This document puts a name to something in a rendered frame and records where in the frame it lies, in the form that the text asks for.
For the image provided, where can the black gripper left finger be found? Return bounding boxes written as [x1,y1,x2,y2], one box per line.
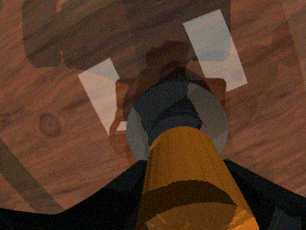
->
[0,159,146,230]

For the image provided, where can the orange cylinder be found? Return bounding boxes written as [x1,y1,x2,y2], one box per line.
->
[136,127,259,230]

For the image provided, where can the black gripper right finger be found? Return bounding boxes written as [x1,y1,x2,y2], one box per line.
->
[222,159,306,230]

